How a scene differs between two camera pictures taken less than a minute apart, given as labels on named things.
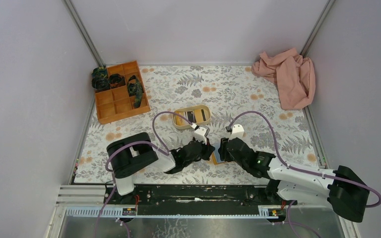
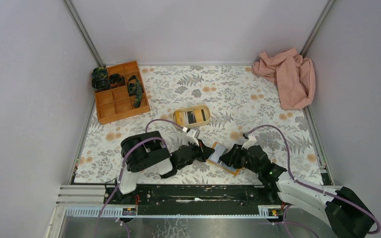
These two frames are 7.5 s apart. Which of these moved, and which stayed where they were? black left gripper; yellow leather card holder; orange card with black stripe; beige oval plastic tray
Moved: yellow leather card holder
Stayed: black left gripper; orange card with black stripe; beige oval plastic tray
